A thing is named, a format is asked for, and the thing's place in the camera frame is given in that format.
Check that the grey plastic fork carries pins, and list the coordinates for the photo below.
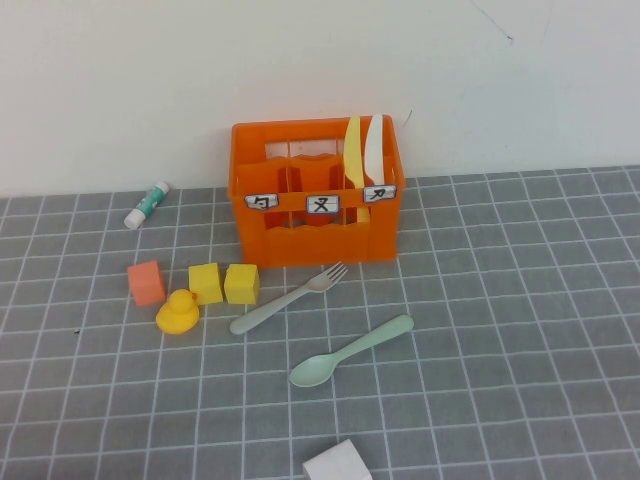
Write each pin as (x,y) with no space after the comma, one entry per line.
(280,305)

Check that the yellow plastic knife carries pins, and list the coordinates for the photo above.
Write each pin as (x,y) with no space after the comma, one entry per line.
(354,150)

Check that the cream white plastic knife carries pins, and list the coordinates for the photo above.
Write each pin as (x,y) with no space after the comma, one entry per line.
(375,145)

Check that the mint green plastic spoon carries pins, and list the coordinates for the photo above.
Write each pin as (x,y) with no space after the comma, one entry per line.
(310,372)

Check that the orange plastic cutlery crate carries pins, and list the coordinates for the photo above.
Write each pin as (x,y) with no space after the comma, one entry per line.
(320,245)

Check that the white label reading 叉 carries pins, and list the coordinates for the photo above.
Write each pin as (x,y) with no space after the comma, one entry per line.
(322,204)

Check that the white label reading 勺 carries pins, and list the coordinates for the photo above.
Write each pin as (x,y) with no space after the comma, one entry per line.
(261,203)

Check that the white label reading 刀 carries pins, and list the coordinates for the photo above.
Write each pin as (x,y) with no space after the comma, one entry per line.
(380,194)

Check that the yellow foam cube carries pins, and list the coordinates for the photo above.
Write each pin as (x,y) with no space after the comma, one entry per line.
(205,282)
(241,285)

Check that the yellow rubber duck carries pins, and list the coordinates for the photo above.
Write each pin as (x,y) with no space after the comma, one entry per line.
(175,315)

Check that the salmon orange foam cube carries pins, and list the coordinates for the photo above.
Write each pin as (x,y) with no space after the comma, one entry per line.
(147,282)

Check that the white green glue stick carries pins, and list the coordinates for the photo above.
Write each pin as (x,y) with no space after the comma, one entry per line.
(145,207)

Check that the grey grid-pattern table mat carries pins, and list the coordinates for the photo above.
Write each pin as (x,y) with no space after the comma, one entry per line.
(500,350)

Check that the white box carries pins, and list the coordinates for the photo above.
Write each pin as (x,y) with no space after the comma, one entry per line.
(335,462)

